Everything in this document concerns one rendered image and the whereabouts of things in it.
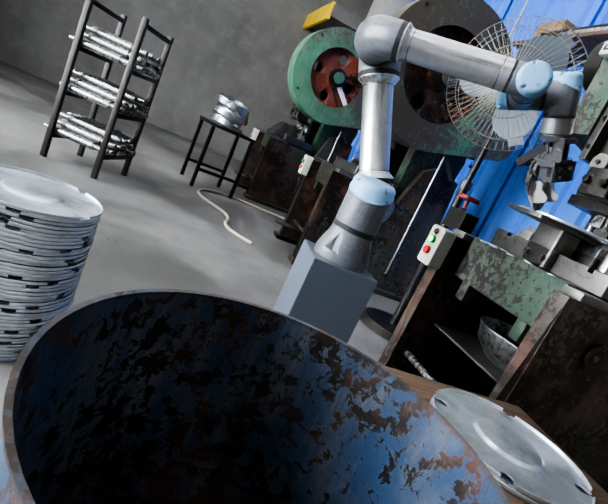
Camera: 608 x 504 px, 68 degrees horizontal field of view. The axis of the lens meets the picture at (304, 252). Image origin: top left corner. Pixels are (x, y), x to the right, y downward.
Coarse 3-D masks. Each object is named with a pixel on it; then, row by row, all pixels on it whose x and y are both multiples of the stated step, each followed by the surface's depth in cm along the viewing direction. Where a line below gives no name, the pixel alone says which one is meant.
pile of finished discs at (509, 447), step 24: (456, 408) 85; (480, 408) 90; (480, 432) 79; (504, 432) 82; (528, 432) 89; (480, 456) 71; (504, 456) 74; (528, 456) 77; (552, 456) 83; (504, 480) 67; (528, 480) 71; (552, 480) 74; (576, 480) 78
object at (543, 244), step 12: (528, 216) 136; (540, 216) 121; (540, 228) 134; (552, 228) 131; (564, 228) 124; (540, 240) 133; (552, 240) 129; (564, 240) 128; (576, 240) 129; (588, 240) 128; (528, 252) 135; (540, 252) 132; (552, 252) 129; (564, 252) 130; (540, 264) 130
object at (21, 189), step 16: (0, 176) 100; (16, 176) 104; (32, 176) 109; (48, 176) 113; (0, 192) 91; (16, 192) 94; (32, 192) 97; (48, 192) 102; (64, 192) 108; (16, 208) 87; (32, 208) 91; (48, 208) 94; (64, 208) 98; (80, 208) 102; (96, 208) 107
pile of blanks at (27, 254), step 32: (0, 224) 87; (32, 224) 89; (64, 224) 94; (96, 224) 105; (0, 256) 89; (32, 256) 92; (64, 256) 99; (0, 288) 91; (32, 288) 96; (64, 288) 102; (0, 320) 94; (32, 320) 99; (0, 352) 97
